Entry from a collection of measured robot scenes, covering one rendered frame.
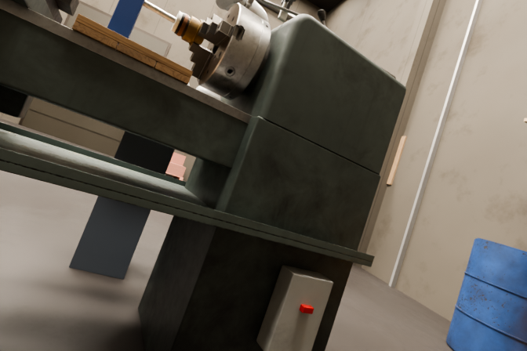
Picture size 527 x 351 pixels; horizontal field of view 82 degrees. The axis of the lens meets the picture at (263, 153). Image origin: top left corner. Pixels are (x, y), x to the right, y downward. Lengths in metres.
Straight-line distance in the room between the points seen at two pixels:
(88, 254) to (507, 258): 2.65
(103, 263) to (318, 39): 1.39
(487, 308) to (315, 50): 2.28
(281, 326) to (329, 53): 0.91
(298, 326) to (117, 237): 0.97
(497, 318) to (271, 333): 2.01
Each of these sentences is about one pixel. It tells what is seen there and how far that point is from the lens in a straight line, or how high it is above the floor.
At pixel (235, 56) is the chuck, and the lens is 1.01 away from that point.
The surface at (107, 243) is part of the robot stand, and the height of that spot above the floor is 0.15.
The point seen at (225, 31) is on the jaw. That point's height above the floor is 1.08.
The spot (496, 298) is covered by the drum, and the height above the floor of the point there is 0.48.
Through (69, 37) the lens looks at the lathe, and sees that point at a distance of 0.92.
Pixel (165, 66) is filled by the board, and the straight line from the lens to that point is 0.91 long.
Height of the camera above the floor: 0.67
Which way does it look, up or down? 6 degrees up
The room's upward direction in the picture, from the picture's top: 20 degrees clockwise
